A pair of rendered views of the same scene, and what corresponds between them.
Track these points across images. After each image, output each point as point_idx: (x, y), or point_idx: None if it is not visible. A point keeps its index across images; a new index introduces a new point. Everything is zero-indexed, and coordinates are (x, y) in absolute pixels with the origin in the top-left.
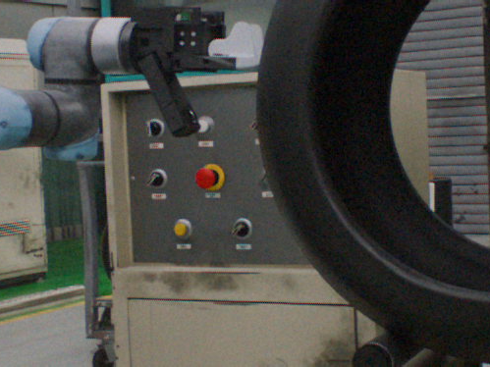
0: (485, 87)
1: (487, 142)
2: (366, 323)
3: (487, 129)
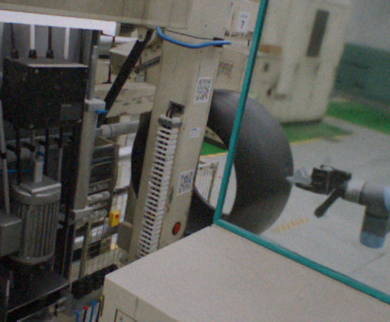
0: (195, 182)
1: (190, 204)
2: None
3: (191, 198)
